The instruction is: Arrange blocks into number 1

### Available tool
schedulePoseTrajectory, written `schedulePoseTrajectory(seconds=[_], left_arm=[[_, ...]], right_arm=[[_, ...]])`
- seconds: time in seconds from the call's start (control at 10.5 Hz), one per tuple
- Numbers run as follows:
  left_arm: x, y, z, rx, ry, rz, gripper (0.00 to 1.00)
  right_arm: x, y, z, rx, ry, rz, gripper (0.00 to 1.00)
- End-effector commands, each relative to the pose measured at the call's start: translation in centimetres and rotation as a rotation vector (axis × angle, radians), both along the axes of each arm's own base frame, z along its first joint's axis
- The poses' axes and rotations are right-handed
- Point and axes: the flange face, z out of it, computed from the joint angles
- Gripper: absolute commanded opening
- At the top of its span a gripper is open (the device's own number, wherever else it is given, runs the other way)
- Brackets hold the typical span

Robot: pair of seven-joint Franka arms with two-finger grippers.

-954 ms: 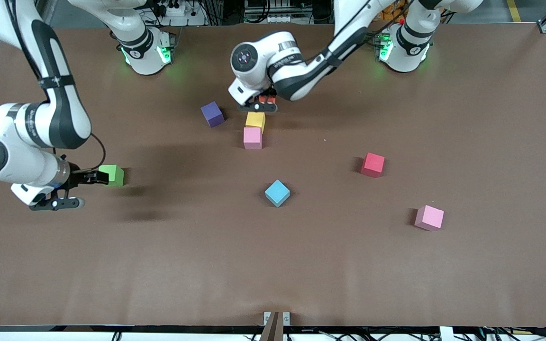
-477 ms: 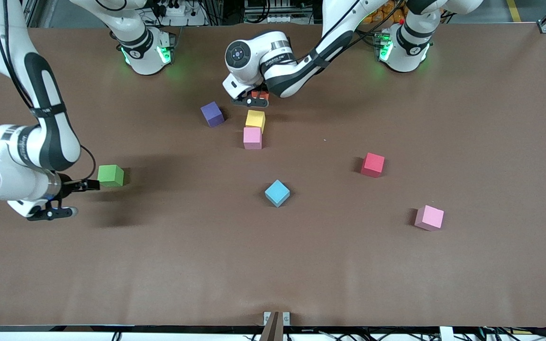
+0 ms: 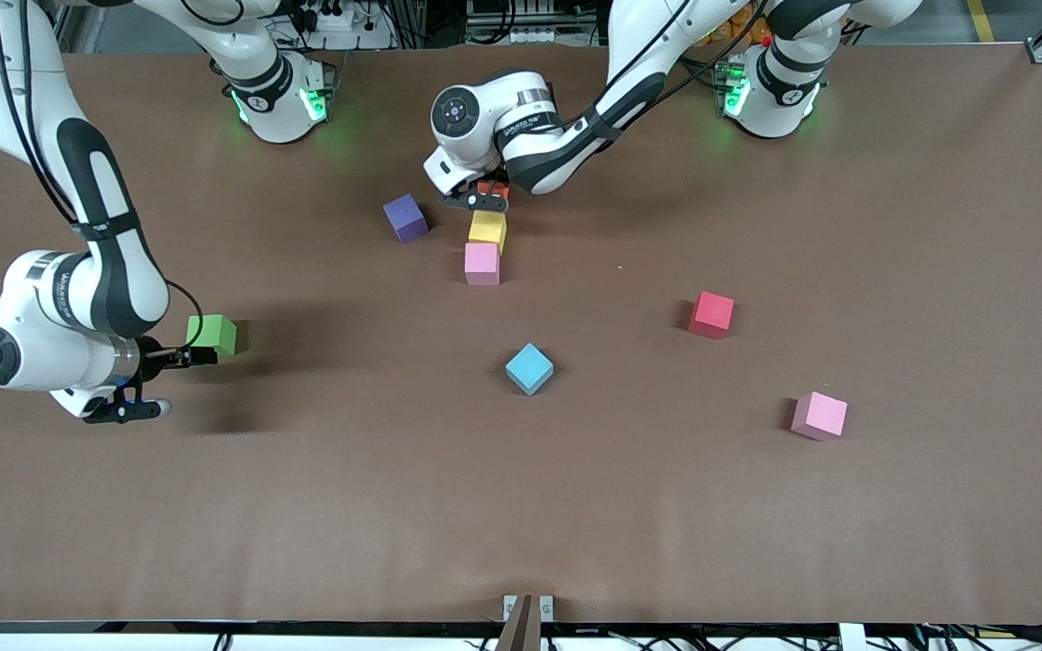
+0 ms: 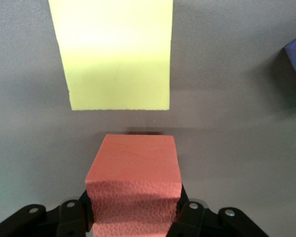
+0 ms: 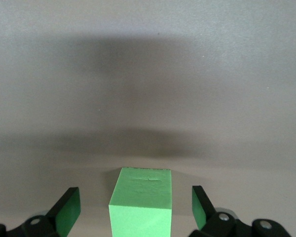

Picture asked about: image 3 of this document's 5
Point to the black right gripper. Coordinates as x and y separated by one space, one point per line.
152 352

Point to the green foam cube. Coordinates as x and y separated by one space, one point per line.
213 330

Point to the pink foam cube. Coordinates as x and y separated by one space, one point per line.
482 260
819 414

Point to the yellow foam cube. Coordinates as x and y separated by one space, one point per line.
487 228

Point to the orange foam cube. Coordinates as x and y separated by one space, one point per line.
491 187

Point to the red foam cube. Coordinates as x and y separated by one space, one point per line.
712 312

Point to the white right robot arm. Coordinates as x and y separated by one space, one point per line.
28 307

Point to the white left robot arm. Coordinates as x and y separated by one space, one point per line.
639 45

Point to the brown table mat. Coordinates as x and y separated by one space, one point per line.
304 497

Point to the purple foam cube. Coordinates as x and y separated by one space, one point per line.
405 217

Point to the blue foam cube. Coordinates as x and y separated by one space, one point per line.
529 366

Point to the white power strip with plugs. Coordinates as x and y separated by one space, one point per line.
336 20

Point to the brown wooden strip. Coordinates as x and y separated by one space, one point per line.
521 628

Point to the long white power strip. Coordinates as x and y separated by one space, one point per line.
530 36

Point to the orange snack bag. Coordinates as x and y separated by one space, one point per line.
729 27

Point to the silver metal bracket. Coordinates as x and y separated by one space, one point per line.
546 608

